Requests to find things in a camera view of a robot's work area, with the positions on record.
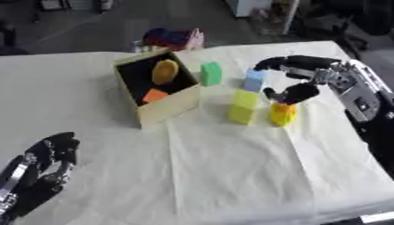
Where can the yellow orange block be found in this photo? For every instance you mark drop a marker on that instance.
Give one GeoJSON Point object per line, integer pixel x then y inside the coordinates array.
{"type": "Point", "coordinates": [282, 114]}

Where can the light blue block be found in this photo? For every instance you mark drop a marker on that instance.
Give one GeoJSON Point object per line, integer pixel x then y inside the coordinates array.
{"type": "Point", "coordinates": [254, 80]}

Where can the yellow oval toy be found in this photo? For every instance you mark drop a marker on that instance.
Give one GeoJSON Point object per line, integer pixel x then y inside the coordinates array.
{"type": "Point", "coordinates": [164, 72]}

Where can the green block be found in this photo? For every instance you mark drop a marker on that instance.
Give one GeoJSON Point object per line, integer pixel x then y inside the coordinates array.
{"type": "Point", "coordinates": [211, 74]}

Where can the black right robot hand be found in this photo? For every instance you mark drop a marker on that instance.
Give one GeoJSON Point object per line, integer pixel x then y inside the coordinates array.
{"type": "Point", "coordinates": [300, 65]}

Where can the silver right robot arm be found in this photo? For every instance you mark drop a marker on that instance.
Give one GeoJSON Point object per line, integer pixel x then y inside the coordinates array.
{"type": "Point", "coordinates": [361, 99]}

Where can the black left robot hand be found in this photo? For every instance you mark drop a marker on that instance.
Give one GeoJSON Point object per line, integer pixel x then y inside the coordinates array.
{"type": "Point", "coordinates": [43, 172]}

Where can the yellow-green block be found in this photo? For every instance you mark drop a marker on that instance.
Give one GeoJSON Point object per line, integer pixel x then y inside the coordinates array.
{"type": "Point", "coordinates": [243, 107]}

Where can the tan cardboard box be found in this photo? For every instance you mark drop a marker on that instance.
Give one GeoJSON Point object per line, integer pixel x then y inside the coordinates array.
{"type": "Point", "coordinates": [154, 88]}

